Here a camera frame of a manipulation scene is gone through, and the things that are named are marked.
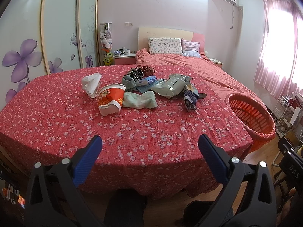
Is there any snack wrapper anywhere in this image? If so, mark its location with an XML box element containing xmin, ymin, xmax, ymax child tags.
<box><xmin>183</xmin><ymin>82</ymin><xmax>199</xmax><ymax>112</ymax></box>

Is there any red instant noodle cup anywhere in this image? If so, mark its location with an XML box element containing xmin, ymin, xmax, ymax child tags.
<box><xmin>97</xmin><ymin>84</ymin><xmax>126</xmax><ymax>116</ymax></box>

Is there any light green sock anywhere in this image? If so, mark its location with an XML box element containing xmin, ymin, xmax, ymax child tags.
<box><xmin>123</xmin><ymin>91</ymin><xmax>158</xmax><ymax>109</ymax></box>

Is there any white tissue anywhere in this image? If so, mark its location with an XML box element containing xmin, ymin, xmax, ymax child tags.
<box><xmin>81</xmin><ymin>73</ymin><xmax>102</xmax><ymax>99</ymax></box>

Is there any grey sock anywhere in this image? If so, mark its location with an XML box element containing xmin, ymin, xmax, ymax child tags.
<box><xmin>121</xmin><ymin>75</ymin><xmax>136</xmax><ymax>91</ymax></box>

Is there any blue tissue pack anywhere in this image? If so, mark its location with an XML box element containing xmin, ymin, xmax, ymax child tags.
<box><xmin>135</xmin><ymin>75</ymin><xmax>157</xmax><ymax>87</ymax></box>

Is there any black daisy scrunchie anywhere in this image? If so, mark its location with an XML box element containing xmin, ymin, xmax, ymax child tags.
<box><xmin>127</xmin><ymin>68</ymin><xmax>145</xmax><ymax>82</ymax></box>

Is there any red plaid scrunchie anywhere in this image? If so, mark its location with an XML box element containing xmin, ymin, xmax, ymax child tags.
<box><xmin>136</xmin><ymin>65</ymin><xmax>155</xmax><ymax>77</ymax></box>

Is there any orange plastic laundry basket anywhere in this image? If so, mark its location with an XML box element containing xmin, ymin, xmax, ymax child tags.
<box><xmin>225</xmin><ymin>93</ymin><xmax>276</xmax><ymax>152</ymax></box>

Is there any red floral tablecloth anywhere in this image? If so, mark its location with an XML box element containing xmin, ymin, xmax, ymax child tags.
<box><xmin>1</xmin><ymin>66</ymin><xmax>253</xmax><ymax>199</ymax></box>

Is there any bed with salmon duvet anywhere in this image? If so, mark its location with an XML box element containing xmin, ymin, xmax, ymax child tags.
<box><xmin>136</xmin><ymin>48</ymin><xmax>265</xmax><ymax>107</ymax></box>

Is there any right side nightstand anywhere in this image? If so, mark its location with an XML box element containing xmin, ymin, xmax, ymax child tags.
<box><xmin>209</xmin><ymin>58</ymin><xmax>223</xmax><ymax>69</ymax></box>

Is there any pink curtain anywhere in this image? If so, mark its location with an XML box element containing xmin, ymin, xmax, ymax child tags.
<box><xmin>254</xmin><ymin>0</ymin><xmax>302</xmax><ymax>98</ymax></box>

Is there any green plush toy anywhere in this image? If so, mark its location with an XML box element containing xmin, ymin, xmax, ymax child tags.
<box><xmin>103</xmin><ymin>52</ymin><xmax>113</xmax><ymax>66</ymax></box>

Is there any pink striped pillow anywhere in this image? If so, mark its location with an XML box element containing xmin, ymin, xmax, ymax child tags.
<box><xmin>181</xmin><ymin>38</ymin><xmax>201</xmax><ymax>58</ymax></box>

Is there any pink white nightstand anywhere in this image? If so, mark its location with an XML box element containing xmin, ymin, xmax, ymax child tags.
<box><xmin>114</xmin><ymin>53</ymin><xmax>136</xmax><ymax>65</ymax></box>

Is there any white floral pillow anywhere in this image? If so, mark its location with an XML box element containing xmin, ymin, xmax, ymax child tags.
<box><xmin>148</xmin><ymin>37</ymin><xmax>182</xmax><ymax>55</ymax></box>

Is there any plush toy display tube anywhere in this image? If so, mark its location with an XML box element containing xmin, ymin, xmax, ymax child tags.
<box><xmin>100</xmin><ymin>22</ymin><xmax>112</xmax><ymax>53</ymax></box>

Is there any sliding wardrobe with flowers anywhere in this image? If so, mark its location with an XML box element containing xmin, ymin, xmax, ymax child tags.
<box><xmin>1</xmin><ymin>0</ymin><xmax>101</xmax><ymax>107</ymax></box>

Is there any beige pink headboard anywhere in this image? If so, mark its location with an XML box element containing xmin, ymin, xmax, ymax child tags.
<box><xmin>138</xmin><ymin>27</ymin><xmax>205</xmax><ymax>52</ymax></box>

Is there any white wire rack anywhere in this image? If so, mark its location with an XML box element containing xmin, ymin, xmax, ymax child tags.
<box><xmin>271</xmin><ymin>95</ymin><xmax>295</xmax><ymax>137</ymax></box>

